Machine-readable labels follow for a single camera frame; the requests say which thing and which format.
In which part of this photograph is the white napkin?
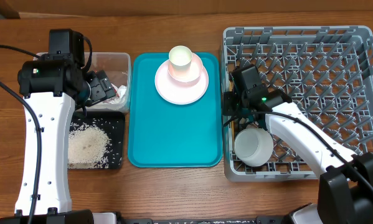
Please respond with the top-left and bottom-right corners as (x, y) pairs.
(97, 84), (127, 108)

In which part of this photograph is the grey metal bowl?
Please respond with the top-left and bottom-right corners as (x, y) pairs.
(234, 128), (274, 167)

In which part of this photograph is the white rice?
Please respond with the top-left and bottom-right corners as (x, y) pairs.
(68, 121), (123, 169)

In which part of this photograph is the white cup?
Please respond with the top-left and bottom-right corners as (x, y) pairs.
(169, 45), (192, 73)

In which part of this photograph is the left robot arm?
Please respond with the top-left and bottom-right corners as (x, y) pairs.
(0, 29), (119, 223)

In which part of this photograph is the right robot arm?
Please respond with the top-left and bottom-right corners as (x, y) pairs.
(224, 65), (373, 224)

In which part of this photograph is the clear plastic bin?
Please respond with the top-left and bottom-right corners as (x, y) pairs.
(33, 52), (132, 113)

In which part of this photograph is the black plastic tray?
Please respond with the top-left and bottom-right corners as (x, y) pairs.
(66, 111), (126, 170)

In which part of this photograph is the white round plate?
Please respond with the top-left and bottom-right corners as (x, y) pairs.
(154, 60), (209, 105)

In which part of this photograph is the pink bowl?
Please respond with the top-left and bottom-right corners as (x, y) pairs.
(168, 53), (203, 83)

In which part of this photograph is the teal serving tray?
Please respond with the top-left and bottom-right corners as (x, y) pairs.
(128, 52), (222, 168)

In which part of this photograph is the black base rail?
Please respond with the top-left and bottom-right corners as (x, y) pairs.
(94, 211), (299, 224)

